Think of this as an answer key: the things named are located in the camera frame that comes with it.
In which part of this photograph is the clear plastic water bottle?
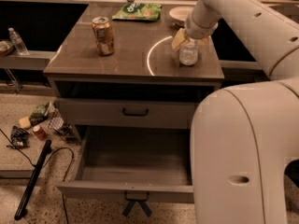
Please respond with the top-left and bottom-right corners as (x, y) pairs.
(179, 41), (199, 66)

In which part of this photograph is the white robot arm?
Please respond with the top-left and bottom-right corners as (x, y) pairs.
(185, 0), (299, 224)

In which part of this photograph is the grey drawer cabinet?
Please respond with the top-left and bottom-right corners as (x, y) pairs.
(44, 3), (224, 138)

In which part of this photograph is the closed upper grey drawer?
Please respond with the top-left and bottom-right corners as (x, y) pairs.
(55, 98), (196, 129)

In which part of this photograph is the open lower grey drawer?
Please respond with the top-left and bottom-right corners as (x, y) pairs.
(57, 126), (193, 203)

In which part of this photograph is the small background water bottle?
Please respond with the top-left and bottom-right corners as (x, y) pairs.
(8, 28), (29, 55)

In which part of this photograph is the white paper bowl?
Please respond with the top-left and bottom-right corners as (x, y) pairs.
(169, 6), (193, 27)

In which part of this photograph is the green chip bag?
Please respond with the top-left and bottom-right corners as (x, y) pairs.
(112, 3), (162, 21)

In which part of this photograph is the orange soda can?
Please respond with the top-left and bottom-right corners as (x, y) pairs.
(92, 16), (114, 56)

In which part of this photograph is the green snack bag floor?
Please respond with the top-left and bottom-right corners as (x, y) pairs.
(29, 102), (51, 126)

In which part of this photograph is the red can on floor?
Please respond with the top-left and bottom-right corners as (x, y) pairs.
(33, 125), (47, 141)

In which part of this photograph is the bowl on left shelf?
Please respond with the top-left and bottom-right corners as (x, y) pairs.
(0, 40), (14, 56)

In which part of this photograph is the yellow sponge on floor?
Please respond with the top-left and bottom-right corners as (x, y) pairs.
(19, 117), (31, 129)

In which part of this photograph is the dark blue snack bag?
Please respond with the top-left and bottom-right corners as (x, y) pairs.
(7, 126), (29, 148)

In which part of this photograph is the black rod on floor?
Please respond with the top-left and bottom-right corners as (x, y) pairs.
(14, 140), (51, 220)

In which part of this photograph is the black cable on floor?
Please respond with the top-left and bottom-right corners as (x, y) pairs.
(0, 128), (76, 224)

